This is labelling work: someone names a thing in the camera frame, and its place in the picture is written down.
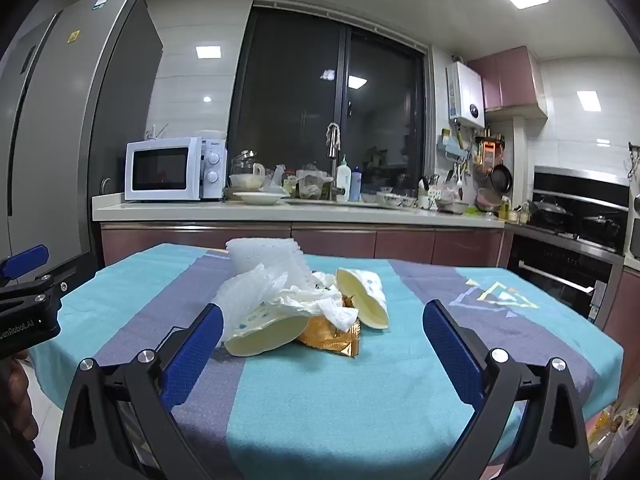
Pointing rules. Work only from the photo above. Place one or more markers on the black built-in oven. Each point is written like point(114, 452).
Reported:
point(550, 280)

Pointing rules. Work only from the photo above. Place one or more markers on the beige bowl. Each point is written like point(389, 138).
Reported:
point(245, 181)

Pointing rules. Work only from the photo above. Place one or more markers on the grey refrigerator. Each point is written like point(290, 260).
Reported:
point(75, 135)

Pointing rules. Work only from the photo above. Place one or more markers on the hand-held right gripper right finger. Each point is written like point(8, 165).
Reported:
point(452, 355)

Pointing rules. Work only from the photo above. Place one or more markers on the patterned small bowls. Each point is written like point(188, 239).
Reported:
point(395, 200)

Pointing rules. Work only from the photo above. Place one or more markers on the steel kitchen faucet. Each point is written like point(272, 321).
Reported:
point(333, 142)

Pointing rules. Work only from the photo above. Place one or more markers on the blue bottle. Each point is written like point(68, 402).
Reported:
point(356, 185)

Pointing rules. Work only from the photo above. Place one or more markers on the white water heater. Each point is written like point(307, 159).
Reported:
point(467, 95)

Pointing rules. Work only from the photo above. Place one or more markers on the striped teal printed blanket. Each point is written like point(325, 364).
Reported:
point(350, 410)

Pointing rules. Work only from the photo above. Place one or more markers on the white tissue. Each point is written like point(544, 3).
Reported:
point(340, 312)

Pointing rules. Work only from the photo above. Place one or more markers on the person's left hand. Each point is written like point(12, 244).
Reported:
point(17, 395)

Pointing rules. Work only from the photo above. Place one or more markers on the clear plastic container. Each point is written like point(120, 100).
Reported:
point(312, 185)

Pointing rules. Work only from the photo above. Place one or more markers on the utensil holder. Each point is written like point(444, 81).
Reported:
point(426, 197)

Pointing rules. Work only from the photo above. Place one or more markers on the patterned paper cup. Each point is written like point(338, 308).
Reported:
point(360, 300)
point(265, 337)

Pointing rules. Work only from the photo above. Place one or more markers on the dark sliding window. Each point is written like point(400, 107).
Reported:
point(290, 100)

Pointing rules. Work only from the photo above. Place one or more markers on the gold snack wrapper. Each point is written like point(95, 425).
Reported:
point(325, 341)

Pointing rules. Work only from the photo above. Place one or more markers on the pink upper cabinet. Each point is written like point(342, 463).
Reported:
point(510, 80)

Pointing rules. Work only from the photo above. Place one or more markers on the white foam wrap sheet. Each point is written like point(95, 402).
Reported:
point(260, 260)

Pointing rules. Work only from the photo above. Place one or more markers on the yellow snack packet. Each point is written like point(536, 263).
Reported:
point(617, 430)

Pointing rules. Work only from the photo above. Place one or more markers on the yellow oil bottle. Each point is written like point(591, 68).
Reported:
point(505, 210)

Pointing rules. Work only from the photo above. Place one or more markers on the orange hanging grater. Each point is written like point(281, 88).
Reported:
point(488, 154)

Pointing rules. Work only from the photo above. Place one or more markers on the glass pitcher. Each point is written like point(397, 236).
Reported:
point(242, 164)

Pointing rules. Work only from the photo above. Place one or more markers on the white plate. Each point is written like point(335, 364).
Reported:
point(256, 198)

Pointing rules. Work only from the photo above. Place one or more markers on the black wok with lid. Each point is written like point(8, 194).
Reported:
point(550, 212)

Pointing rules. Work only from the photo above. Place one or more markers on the pink pot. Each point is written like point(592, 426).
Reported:
point(486, 202)

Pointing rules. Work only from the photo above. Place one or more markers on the black cooking pot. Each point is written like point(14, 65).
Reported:
point(600, 227)

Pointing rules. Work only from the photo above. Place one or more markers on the white microwave oven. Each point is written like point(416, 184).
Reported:
point(165, 167)

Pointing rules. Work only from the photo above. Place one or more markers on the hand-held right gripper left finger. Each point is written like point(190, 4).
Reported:
point(192, 355)

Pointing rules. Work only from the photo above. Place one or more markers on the clear plastic bag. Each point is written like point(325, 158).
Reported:
point(276, 182)

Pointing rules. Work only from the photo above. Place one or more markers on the hanging frying pan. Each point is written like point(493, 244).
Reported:
point(501, 180)

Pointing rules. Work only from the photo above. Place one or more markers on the pink lower cabinets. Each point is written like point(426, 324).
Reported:
point(325, 242)

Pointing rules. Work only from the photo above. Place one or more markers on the metal bowl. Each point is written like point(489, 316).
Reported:
point(451, 206)

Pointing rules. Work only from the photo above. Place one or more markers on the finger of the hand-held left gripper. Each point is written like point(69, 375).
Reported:
point(25, 260)
point(35, 287)

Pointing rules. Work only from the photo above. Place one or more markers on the white soap bottle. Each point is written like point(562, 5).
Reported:
point(343, 177)

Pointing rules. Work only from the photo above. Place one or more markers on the white kitchen countertop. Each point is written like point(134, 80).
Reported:
point(200, 208)

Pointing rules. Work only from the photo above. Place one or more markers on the blue wall rack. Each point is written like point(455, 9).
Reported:
point(450, 145)

